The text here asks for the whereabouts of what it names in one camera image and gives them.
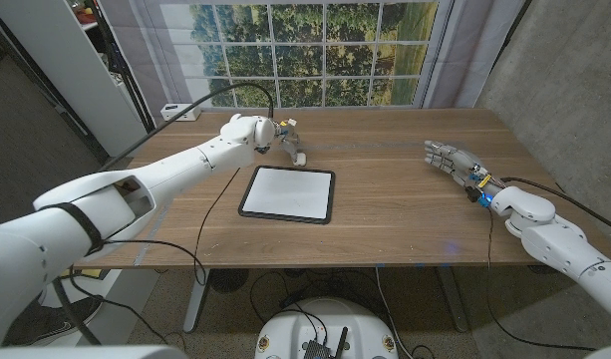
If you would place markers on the white cabinet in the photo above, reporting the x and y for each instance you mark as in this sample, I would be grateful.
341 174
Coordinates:
76 65

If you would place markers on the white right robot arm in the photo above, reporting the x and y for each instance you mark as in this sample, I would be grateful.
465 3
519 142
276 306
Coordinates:
544 234

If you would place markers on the white power strip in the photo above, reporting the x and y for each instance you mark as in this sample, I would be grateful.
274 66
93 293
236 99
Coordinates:
180 112

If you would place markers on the black round floor object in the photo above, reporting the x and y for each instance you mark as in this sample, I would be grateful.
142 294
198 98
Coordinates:
227 280

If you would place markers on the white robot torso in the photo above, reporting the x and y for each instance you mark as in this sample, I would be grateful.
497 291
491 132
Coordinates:
86 353

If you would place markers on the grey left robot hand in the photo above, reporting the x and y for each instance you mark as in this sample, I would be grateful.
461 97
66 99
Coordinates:
287 133

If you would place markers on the printed window backdrop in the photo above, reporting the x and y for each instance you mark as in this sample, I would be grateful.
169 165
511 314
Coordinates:
305 55

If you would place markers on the black sneaker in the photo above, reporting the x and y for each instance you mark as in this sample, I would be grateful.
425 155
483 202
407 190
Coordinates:
46 321

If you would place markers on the red object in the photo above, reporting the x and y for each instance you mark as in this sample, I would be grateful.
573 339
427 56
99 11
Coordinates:
86 17

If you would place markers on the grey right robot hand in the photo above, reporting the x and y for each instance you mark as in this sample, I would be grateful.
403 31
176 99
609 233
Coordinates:
459 162

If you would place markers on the small black-framed whiteboard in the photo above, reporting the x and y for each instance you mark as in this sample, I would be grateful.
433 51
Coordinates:
290 192

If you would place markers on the grey tape strip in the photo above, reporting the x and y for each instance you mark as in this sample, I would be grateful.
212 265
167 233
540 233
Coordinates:
148 239

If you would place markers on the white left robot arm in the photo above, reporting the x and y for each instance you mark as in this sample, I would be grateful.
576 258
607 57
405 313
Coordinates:
185 159

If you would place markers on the white flat box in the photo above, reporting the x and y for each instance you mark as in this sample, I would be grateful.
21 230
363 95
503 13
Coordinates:
130 299

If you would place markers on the metal table leg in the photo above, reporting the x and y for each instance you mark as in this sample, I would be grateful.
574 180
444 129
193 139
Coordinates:
195 304
452 299

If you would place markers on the black backdrop stand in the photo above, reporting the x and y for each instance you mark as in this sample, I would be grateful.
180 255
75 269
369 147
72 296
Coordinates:
509 37
130 85

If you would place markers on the black antenna module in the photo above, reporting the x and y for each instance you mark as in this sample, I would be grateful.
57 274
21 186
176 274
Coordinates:
315 349

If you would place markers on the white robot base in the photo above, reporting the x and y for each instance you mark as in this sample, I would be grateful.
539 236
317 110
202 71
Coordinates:
295 324

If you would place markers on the white airpods case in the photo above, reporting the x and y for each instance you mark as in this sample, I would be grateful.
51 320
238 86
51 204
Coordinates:
299 159

